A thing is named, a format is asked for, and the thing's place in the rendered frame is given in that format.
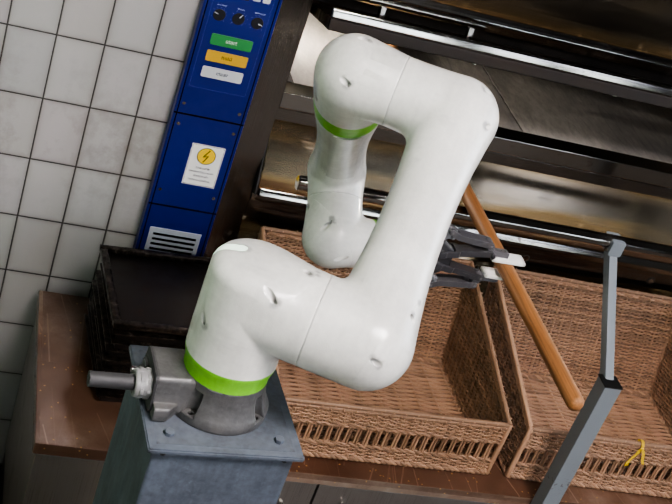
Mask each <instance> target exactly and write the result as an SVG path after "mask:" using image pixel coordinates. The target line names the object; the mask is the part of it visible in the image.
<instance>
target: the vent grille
mask: <svg viewBox="0 0 672 504"><path fill-rule="evenodd" d="M201 236H202V235H200V234H195V233H189V232H183V231H177V230H171V229H165V228H159V227H153V226H150V230H149V233H148V237H147V240H146V244H145V247H144V250H153V251H161V252H169V253H178V254H186V255H194V256H195V255H196V252H197V249H198V245H199V242H200V239H201Z"/></svg>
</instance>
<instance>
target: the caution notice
mask: <svg viewBox="0 0 672 504"><path fill-rule="evenodd" d="M225 150H226V149H224V148H219V147H214V146H209V145H203V144H198V143H193V144H192V148H191V151H190V155H189V158H188V161H187V165H186V168H185V172H184V175H183V179H182V182H181V183H185V184H191V185H196V186H202V187H207V188H213V189H214V186H215V183H216V180H217V177H218V173H219V170H220V167H221V163H222V160H223V157H224V154H225Z"/></svg>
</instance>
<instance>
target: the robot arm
mask: <svg viewBox="0 0 672 504"><path fill-rule="evenodd" d="M313 99H314V111H315V119H316V125H317V139H316V144H315V148H314V151H313V153H312V155H311V156H310V159H309V162H308V167H307V175H308V197H307V205H306V213H305V219H304V225H303V231H302V245H303V249H304V251H305V253H306V255H307V256H308V257H309V259H310V260H311V261H313V262H314V263H315V264H317V265H319V266H321V267H324V268H330V269H335V268H353V269H352V271H351V273H350V274H349V276H348V277H346V278H339V277H336V276H334V275H331V274H329V273H326V272H324V271H322V270H320V269H318V268H316V267H314V266H313V265H311V264H309V263H307V262H305V261H304V260H302V259H300V258H299V257H297V256H295V255H294V254H292V253H290V252H288V251H286V250H285V249H283V248H281V247H279V246H276V245H274V244H272V243H269V242H266V241H262V240H257V239H249V238H243V239H235V240H232V241H229V242H226V243H224V244H223V245H221V246H220V247H219V248H218V249H217V250H216V251H215V252H214V254H213V256H212V258H211V260H210V263H209V266H208V269H207V272H206V275H205V278H204V281H203V285H202V288H201V291H200V294H199V297H198V300H197V304H196V307H195V310H194V313H193V316H192V319H191V322H190V327H189V330H188V333H187V336H186V341H185V349H178V348H168V347H157V346H149V347H148V350H147V352H146V355H145V356H144V357H143V361H142V364H141V365H139V366H131V369H130V372H131V373H132V374H127V373H115V372H104V371H92V370H89V371H88V375H87V382H86V384H87V387H96V388H109V389H122V390H130V393H131V396H132V397H135V398H136V399H140V398H142V399H145V405H146V410H147V411H150V416H151V420H152V421H167V420H168V419H170V418H171V417H172V416H174V415H176V416H177V417H178V418H180V419H181V420H182V421H184V422H185V423H187V424H188V425H190V426H192V427H194V428H196V429H198V430H201V431H204V432H207V433H210V434H215V435H221V436H237V435H242V434H246V433H249V432H251V431H253V430H255V429H256V428H258V427H259V426H260V425H261V424H262V422H263V421H264V418H265V416H266V414H267V411H268V407H269V401H268V397H267V394H266V385H267V382H268V379H269V378H270V376H271V375H272V374H273V373H274V371H275V369H276V367H277V364H278V361H279V359H280V360H282V361H285V362H287V363H289V364H292V365H294V366H297V367H299V368H302V369H304V370H307V371H309V372H311V373H314V374H316V375H319V376H321V377H324V378H326V379H328V380H331V381H333V382H336V383H338V384H341V385H343V386H345V387H348V388H351V389H354V390H358V391H374V390H379V389H382V388H385V387H387V386H389V385H391V384H393V383H394V382H396V381H397V380H398V379H399V378H400V377H401V376H402V375H403V374H404V373H405V372H406V370H407V369H408V367H409V365H410V363H411V361H412V359H413V355H414V351H415V346H416V341H417V336H418V331H419V327H420V322H421V318H422V314H423V310H424V306H425V302H426V297H427V293H428V289H429V288H433V287H437V286H446V287H459V288H473V289H474V288H476V287H477V284H478V283H479V282H480V281H488V282H494V283H495V282H497V281H498V280H502V278H501V276H500V274H499V272H498V270H497V268H491V267H486V266H481V268H480V269H481V271H480V269H479V267H477V268H474V267H471V266H468V265H464V264H461V263H458V262H455V261H452V258H459V257H483V258H490V259H491V261H492V262H496V263H503V264H509V265H515V266H522V267H525V265H526V264H525V262H524V260H523V258H522V256H521V255H516V254H510V253H508V251H507V250H506V249H501V248H495V245H494V243H493V241H492V239H491V237H488V236H484V235H481V234H477V233H473V232H469V231H466V230H462V229H458V228H457V227H455V226H454V225H453V224H451V221H452V219H453V216H454V214H455V212H456V209H457V207H458V205H459V202H460V200H461V198H462V196H463V194H464V191H465V189H466V187H467V185H468V183H469V181H470V179H471V177H472V175H473V173H474V171H475V169H476V167H477V166H478V164H479V162H480V160H481V159H482V157H483V155H484V153H485V151H486V150H487V148H488V146H489V145H490V143H491V141H492V139H493V138H494V136H495V134H496V131H497V128H498V124H499V109H498V105H497V102H496V99H495V97H494V96H493V94H492V92H491V91H490V90H489V89H488V88H487V87H486V86H485V85H484V84H483V83H482V82H480V81H478V80H477V79H475V78H472V77H469V76H466V75H462V74H459V73H456V72H452V71H449V70H446V69H443V68H440V67H437V66H434V65H432V64H429V63H426V62H423V61H421V60H418V59H416V58H413V57H410V56H408V55H406V54H404V53H402V52H400V51H399V50H397V49H395V48H393V47H391V46H389V45H387V44H385V43H383V42H381V41H379V40H377V39H375V38H373V37H371V36H368V35H365V34H360V33H350V34H345V35H341V36H339V37H337V38H335V39H333V40H332V41H330V42H329V43H328V44H327V45H326V46H325V47H324V48H323V49H322V51H321V52H320V54H319V56H318V58H317V60H316V64H315V68H314V81H313ZM378 124H380V125H383V126H385V127H387V128H390V129H392V130H394V131H396V132H399V133H401V134H402V135H403V136H404V137H405V139H406V146H405V149H404V152H403V155H402V158H401V161H400V164H399V167H398V170H397V173H396V176H395V178H394V181H393V184H392V186H391V189H390V191H389V194H388V196H387V199H386V201H385V204H384V206H383V208H382V211H381V213H380V215H379V217H378V220H375V219H369V218H366V217H364V216H363V213H362V201H363V192H364V184H365V178H366V151H367V147H368V144H369V141H370V139H371V137H372V135H373V133H374V131H375V130H376V128H377V126H378ZM447 239H452V240H455V239H456V240H458V241H461V242H465V243H469V244H472V245H467V244H457V243H452V242H448V241H447ZM440 271H444V272H447V273H450V274H435V273H437V272H440ZM451 273H454V274H458V275H452V274H451ZM502 281H503V280H502Z"/></svg>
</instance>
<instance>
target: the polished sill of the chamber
mask: <svg viewBox="0 0 672 504"><path fill-rule="evenodd" d="M279 107H281V108H285V109H290V110H295V111H300V112H305V113H310V114H314V115H315V111H314V99H313V87H310V86H305V85H301V84H296V83H291V82H287V83H286V87H285V90H284V93H283V96H282V99H281V102H280V105H279ZM487 150H488V151H493V152H498V153H503V154H508V155H513V156H517V157H522V158H527V159H532V160H537V161H542V162H546V163H551V164H556V165H561V166H566V167H571V168H575V169H580V170H585V171H590V172H595V173H600V174H604V175H609V176H614V177H619V178H624V179H629V180H633V181H638V182H643V183H648V184H653V185H658V186H662V187H667V188H672V164H670V163H665V162H660V161H656V160H651V159H646V158H642V157H637V156H632V155H628V154H623V153H618V152H614V151H609V150H604V149H600V148H595V147H590V146H586V145H581V144H576V143H572V142H567V141H562V140H558V139H553V138H548V137H544V136H539V135H534V134H530V133H525V132H520V131H516V130H511V129H506V128H502V127H498V128H497V131H496V134H495V136H494V138H493V139H492V141H491V143H490V145H489V146H488V148H487Z"/></svg>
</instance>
